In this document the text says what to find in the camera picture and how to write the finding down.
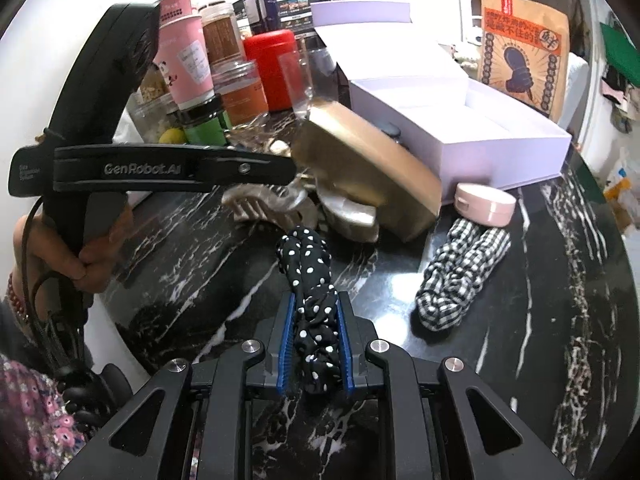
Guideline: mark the pearly wavy hair claw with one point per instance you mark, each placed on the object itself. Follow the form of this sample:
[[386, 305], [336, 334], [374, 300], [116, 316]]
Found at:
[[306, 201]]

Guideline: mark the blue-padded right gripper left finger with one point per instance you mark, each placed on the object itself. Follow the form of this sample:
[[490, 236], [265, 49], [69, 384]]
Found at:
[[270, 353]]

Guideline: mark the pink round compact case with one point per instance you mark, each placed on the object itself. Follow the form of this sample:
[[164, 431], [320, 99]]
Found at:
[[484, 205]]

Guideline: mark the black polka dot scrunchie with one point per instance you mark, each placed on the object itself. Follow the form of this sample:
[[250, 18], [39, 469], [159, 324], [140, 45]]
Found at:
[[305, 260]]

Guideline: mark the lavender gift box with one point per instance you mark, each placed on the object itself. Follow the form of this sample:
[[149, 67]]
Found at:
[[462, 130]]

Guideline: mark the pink panda paper cup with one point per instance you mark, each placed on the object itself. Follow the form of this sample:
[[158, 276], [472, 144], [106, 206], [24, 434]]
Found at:
[[182, 55]]

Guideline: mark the brown spice jar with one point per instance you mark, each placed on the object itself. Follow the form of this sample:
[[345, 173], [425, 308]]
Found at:
[[221, 32]]

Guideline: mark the clear drinking glass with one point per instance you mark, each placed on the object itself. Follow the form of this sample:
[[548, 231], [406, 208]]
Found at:
[[298, 73]]

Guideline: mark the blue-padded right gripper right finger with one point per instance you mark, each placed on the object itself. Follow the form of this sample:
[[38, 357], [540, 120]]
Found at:
[[358, 339]]

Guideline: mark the green label dark jar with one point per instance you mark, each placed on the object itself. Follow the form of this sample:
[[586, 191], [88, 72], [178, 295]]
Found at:
[[207, 123]]

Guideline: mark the brown cardboard box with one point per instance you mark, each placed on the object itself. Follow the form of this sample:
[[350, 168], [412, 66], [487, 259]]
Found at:
[[346, 151]]

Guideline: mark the orange clear-lid jar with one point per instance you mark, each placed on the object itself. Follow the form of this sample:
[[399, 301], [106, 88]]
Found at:
[[239, 84]]

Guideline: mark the red cylindrical canister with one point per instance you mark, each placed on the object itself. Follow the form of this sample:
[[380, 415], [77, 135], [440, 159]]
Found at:
[[265, 50]]

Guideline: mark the dark lidded bottle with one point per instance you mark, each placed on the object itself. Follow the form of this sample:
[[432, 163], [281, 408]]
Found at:
[[262, 15]]

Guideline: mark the black white gingham scrunchie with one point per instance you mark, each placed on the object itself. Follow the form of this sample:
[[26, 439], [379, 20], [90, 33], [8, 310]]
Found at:
[[458, 272]]

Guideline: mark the yellow lemon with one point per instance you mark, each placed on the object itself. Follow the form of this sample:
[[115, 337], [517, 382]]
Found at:
[[173, 136]]

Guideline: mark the left hand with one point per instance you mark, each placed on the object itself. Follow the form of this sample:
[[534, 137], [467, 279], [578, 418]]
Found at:
[[90, 271]]

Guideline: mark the orange printed snack bag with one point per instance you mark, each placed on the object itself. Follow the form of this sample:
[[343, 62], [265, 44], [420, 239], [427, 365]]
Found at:
[[524, 53]]

